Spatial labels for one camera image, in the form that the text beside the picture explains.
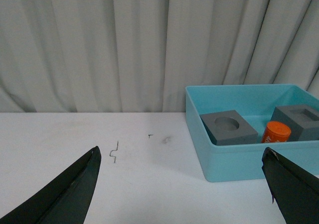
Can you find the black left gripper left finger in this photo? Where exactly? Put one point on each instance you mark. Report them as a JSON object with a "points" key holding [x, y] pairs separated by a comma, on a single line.
{"points": [[64, 200]]}

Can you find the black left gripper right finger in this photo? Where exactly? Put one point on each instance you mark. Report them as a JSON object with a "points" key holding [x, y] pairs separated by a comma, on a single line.
{"points": [[295, 190]]}

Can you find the orange cylinder with white numbers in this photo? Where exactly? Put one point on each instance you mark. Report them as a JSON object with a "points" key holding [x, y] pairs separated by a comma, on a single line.
{"points": [[276, 131]]}

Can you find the gray block with square hole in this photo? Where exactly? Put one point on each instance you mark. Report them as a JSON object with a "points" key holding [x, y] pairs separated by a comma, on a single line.
{"points": [[302, 120]]}

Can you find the gray block with round hole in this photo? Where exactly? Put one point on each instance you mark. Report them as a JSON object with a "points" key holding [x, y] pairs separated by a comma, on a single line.
{"points": [[228, 128]]}

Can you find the light blue plastic box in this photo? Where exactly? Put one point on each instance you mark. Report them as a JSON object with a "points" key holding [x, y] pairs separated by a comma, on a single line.
{"points": [[255, 103]]}

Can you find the white pleated curtain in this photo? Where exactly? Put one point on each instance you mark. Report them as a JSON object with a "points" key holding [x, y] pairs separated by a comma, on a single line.
{"points": [[139, 55]]}

